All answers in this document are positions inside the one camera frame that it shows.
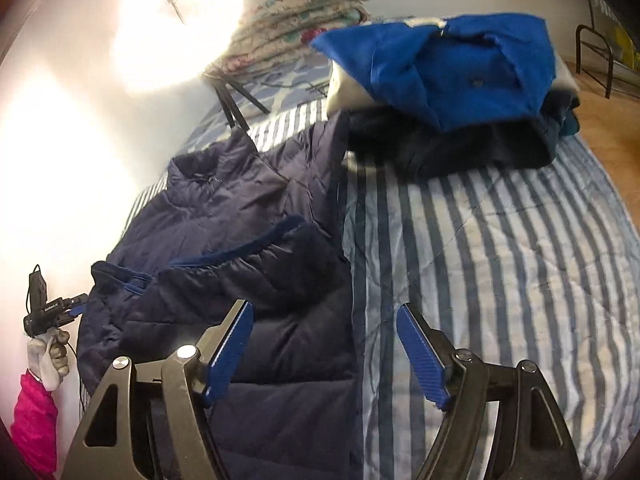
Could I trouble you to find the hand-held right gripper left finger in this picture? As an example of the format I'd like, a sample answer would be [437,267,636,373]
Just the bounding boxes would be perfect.
[64,299,256,480]

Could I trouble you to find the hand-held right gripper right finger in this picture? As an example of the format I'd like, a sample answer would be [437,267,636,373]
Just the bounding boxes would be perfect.
[395,303,583,480]

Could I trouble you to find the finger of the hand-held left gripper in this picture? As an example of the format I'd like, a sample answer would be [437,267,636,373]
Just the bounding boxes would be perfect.
[63,292,92,319]

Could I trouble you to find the navy puffer jacket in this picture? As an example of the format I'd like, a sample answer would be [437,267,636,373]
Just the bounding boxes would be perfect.
[77,110,365,480]

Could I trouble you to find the folded dark clothes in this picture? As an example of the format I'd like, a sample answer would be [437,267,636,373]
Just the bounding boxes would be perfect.
[344,91,582,179]

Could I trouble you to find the black metal clothes rack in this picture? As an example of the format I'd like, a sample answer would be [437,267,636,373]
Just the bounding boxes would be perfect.
[575,0,640,99]

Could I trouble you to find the person's left hand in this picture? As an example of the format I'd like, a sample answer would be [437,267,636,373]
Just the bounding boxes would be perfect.
[27,328,71,390]

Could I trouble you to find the striped blue white quilt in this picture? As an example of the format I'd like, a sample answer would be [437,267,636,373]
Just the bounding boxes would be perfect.
[132,95,635,480]

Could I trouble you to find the black lamp tripod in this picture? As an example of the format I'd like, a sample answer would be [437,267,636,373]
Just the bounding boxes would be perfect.
[200,71,272,132]

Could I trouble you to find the patterned blue bedsheet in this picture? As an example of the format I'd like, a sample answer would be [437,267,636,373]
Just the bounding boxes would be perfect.
[185,50,337,147]

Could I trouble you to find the bright round lamp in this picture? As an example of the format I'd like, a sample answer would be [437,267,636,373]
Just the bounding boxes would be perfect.
[109,0,247,97]

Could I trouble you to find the bright blue garment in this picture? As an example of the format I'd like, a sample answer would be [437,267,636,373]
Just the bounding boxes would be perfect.
[310,12,559,134]

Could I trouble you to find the folded floral blanket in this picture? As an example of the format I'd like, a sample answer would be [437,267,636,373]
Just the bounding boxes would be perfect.
[210,0,374,77]

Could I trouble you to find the black cable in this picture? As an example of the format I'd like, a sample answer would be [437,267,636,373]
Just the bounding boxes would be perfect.
[64,340,87,413]

